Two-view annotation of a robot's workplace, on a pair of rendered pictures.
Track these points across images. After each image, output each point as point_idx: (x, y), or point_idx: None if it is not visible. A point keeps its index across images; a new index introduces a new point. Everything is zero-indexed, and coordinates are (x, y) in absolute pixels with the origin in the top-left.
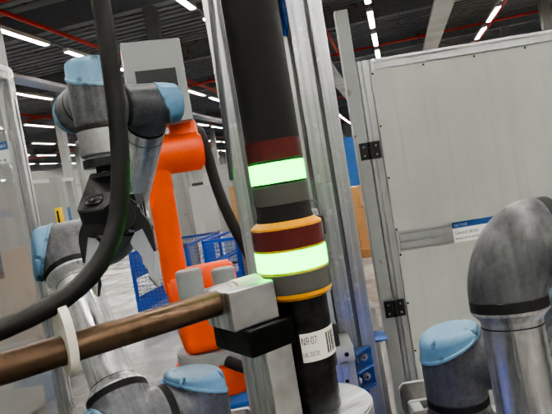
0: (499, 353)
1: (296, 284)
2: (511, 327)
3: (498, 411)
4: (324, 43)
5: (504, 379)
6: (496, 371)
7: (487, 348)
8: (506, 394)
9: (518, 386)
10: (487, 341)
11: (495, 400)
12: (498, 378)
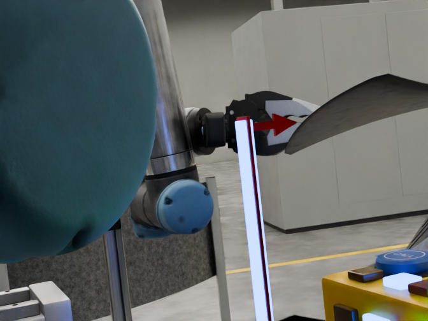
0: (158, 11)
1: None
2: None
3: (158, 70)
4: None
5: (164, 35)
6: (158, 29)
7: (146, 10)
8: (167, 49)
9: (169, 41)
10: (148, 2)
11: (155, 60)
12: (160, 35)
